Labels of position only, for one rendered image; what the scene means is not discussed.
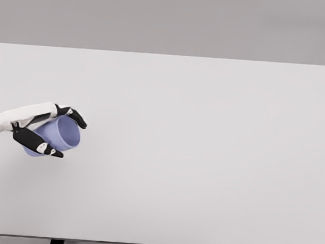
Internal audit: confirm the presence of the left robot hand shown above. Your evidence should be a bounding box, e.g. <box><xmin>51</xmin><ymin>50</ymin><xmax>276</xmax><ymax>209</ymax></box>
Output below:
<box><xmin>0</xmin><ymin>99</ymin><xmax>89</xmax><ymax>160</ymax></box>

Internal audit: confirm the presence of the lavender blue plastic cup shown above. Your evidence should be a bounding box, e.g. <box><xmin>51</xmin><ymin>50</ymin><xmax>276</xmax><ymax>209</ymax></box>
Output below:
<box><xmin>22</xmin><ymin>113</ymin><xmax>82</xmax><ymax>161</ymax></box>

